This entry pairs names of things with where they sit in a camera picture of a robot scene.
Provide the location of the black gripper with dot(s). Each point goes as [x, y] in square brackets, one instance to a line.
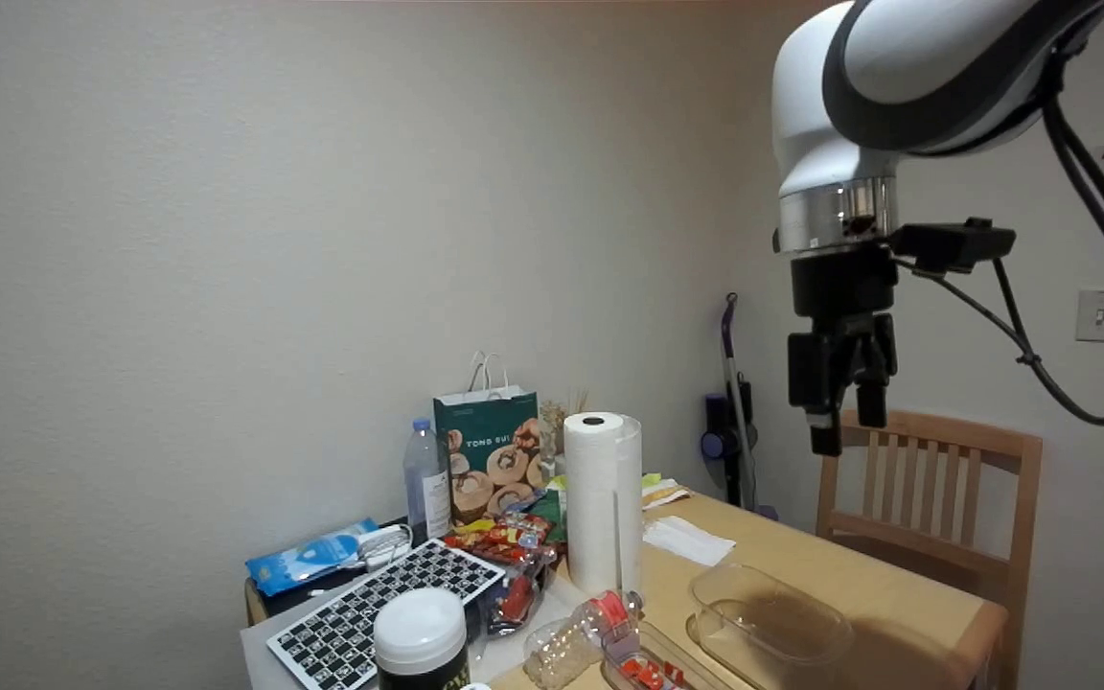
[840, 299]

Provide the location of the clear container with orange pieces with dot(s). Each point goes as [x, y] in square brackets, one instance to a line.
[662, 673]

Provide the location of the wooden chair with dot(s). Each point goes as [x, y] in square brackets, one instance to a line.
[950, 436]

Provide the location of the stick vacuum cleaner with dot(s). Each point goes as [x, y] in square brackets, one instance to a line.
[720, 426]

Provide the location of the yellow green packet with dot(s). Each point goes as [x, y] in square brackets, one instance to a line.
[665, 492]

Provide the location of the white napkin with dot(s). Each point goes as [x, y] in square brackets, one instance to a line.
[688, 538]

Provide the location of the empty clear plastic container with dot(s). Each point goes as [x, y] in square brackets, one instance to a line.
[757, 601]

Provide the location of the white paper towel roll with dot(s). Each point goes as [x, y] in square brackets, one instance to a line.
[602, 510]

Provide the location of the green gift bag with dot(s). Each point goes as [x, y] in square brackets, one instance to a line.
[482, 414]

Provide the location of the red snack packets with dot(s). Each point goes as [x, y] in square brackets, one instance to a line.
[501, 542]

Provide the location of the clear water bottle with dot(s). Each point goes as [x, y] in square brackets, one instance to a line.
[423, 483]

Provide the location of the white lid jar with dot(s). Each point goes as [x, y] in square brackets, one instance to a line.
[420, 626]

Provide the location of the blue package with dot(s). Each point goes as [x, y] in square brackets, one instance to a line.
[307, 557]

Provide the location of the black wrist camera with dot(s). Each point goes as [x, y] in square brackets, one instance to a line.
[955, 243]

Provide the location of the white wall light switch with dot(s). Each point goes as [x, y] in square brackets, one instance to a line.
[1098, 314]

